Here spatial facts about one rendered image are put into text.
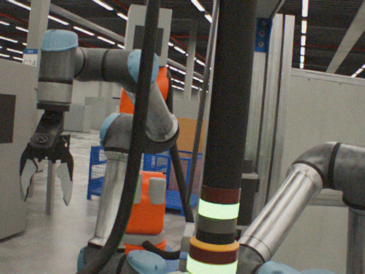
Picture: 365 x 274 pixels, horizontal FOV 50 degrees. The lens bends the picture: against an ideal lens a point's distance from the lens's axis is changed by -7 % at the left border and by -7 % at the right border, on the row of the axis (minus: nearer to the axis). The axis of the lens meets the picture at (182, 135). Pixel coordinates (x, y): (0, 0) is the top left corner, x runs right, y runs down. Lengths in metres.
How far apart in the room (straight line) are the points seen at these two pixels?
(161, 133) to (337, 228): 1.60
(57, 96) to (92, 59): 0.13
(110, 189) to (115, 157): 0.09
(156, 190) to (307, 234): 2.20
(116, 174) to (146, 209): 3.11
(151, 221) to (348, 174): 3.55
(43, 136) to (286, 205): 0.51
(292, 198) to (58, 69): 0.55
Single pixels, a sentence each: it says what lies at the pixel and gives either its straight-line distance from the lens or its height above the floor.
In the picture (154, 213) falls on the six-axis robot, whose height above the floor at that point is 0.62.
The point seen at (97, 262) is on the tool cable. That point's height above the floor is 1.58.
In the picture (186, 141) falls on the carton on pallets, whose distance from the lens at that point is 8.50.
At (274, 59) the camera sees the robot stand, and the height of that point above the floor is 1.88.
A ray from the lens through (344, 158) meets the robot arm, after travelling 0.97.
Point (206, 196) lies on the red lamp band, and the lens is 0.34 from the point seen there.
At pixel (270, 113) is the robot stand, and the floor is 1.71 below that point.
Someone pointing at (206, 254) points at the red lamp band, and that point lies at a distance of 0.35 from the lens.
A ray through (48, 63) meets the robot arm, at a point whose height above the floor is 1.76.
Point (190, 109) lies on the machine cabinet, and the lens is 11.10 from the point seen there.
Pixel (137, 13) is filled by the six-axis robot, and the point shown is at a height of 2.68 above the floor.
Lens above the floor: 1.68
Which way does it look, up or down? 3 degrees down
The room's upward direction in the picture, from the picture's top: 6 degrees clockwise
